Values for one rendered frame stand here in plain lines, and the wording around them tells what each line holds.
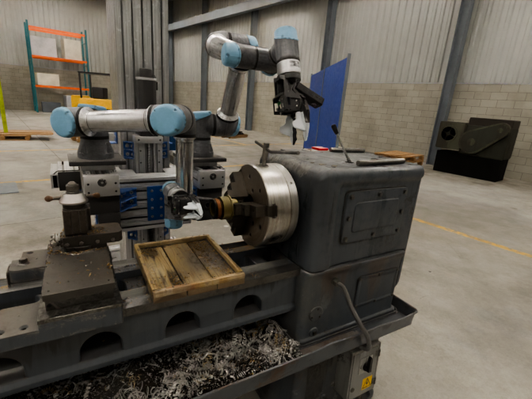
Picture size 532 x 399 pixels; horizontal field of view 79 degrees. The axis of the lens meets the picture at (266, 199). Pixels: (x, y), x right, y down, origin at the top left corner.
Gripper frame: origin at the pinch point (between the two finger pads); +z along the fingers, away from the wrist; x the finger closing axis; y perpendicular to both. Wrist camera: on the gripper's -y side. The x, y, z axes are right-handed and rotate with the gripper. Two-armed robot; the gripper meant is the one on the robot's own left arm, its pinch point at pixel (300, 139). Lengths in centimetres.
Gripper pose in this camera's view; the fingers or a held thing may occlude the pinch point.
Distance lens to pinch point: 107.5
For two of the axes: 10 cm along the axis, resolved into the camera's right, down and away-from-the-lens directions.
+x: 4.9, -0.5, -8.7
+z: 0.9, 10.0, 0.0
